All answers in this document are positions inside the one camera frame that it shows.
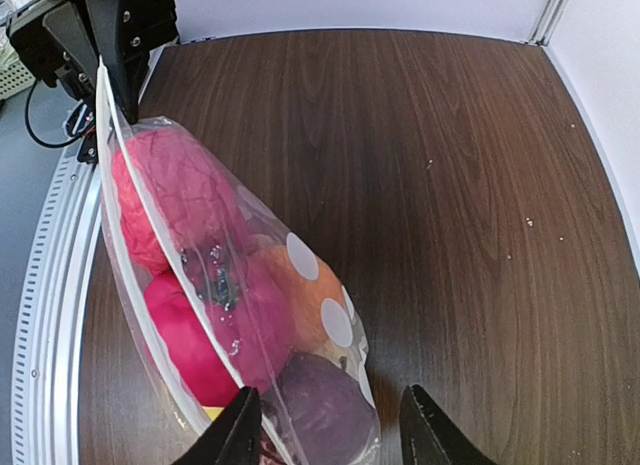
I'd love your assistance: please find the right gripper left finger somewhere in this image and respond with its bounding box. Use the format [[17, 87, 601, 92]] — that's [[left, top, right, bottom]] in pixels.
[[174, 386, 262, 465]]

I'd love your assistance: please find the purple fake fruit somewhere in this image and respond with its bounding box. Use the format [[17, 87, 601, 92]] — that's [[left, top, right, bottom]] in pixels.
[[261, 353, 379, 464]]

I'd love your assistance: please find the clear polka dot zip bag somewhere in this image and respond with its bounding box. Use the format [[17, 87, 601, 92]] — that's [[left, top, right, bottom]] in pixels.
[[97, 66, 380, 464]]

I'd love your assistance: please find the left black camera cable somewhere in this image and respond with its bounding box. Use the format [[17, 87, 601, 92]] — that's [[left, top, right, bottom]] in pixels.
[[23, 79, 86, 150]]

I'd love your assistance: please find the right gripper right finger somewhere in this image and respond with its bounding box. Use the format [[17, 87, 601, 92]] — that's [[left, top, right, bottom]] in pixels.
[[399, 384, 495, 465]]

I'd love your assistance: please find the front aluminium rail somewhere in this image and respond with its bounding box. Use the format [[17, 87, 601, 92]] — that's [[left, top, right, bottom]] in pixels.
[[10, 148, 101, 464]]

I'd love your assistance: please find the orange fake orange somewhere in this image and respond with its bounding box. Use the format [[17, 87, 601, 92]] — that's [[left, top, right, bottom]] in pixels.
[[256, 245, 355, 352]]

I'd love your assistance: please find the right aluminium frame post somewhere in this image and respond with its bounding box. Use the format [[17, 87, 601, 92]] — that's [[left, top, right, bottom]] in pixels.
[[526, 0, 569, 46]]

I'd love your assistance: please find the yellow fake lemon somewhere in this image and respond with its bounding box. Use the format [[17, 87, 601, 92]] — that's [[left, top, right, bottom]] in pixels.
[[203, 407, 224, 422]]

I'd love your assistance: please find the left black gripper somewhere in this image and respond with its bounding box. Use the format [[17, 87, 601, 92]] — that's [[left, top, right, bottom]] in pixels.
[[7, 0, 178, 124]]

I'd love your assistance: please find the red fake apple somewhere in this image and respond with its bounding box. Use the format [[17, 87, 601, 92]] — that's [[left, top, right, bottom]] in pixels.
[[203, 245, 295, 393], [112, 125, 242, 275]]

